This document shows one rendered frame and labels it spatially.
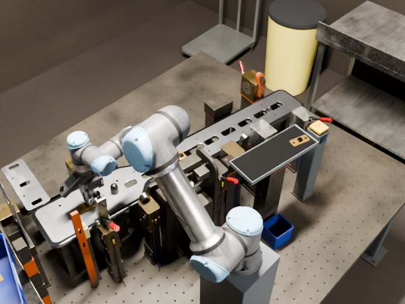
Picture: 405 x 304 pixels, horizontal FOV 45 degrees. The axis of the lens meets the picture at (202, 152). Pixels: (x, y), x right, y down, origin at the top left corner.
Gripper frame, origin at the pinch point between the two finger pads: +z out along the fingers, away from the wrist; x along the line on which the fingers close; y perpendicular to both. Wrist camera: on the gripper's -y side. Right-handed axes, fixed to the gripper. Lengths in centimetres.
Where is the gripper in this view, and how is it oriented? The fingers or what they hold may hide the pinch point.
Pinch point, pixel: (87, 202)
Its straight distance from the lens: 201.5
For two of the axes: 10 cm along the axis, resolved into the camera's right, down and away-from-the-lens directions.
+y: 7.9, -4.3, 4.4
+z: -0.2, 7.0, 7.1
